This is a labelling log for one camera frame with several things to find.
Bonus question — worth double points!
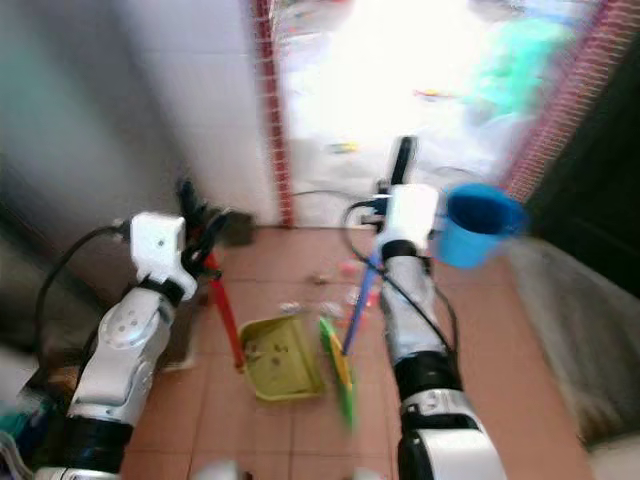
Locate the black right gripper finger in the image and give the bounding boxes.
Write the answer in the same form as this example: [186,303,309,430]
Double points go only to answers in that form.
[388,135,420,191]

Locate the yellow dustpan with red handle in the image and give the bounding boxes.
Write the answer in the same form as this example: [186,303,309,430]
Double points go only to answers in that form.
[208,254,328,404]

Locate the blue-handled broom with green head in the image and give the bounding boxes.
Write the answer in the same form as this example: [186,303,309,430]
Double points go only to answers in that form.
[317,250,383,433]

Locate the grey floor mat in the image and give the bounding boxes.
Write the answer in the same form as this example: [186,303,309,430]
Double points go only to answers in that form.
[500,238,640,446]

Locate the blue plastic bucket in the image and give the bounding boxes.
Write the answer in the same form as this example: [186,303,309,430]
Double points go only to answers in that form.
[435,182,530,271]

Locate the clear plastic litter wrapper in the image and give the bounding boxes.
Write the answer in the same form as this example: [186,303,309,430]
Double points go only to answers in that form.
[315,300,346,323]

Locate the green plastic sheet outdoors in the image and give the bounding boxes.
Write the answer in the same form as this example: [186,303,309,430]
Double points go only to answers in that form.
[465,15,581,123]

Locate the cluttered cloth pile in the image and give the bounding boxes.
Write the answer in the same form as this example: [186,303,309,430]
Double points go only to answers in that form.
[0,345,73,480]

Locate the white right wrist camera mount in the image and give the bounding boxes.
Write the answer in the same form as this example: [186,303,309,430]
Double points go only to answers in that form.
[374,183,442,257]

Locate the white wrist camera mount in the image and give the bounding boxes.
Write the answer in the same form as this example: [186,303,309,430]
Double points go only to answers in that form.
[129,211,192,303]
[374,183,442,257]

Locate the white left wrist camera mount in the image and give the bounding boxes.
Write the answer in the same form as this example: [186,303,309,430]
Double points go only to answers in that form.
[129,211,192,303]

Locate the thin black cable on threshold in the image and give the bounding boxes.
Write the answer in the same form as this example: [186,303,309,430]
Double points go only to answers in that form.
[290,188,361,203]

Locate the red brick slanted door post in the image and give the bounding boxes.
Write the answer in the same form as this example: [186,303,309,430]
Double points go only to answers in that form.
[500,0,640,204]

